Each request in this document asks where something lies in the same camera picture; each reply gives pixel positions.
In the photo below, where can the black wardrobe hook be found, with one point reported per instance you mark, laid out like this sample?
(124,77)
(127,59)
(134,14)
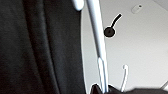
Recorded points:
(110,31)

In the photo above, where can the small white wall fitting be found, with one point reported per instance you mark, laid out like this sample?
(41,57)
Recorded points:
(136,8)

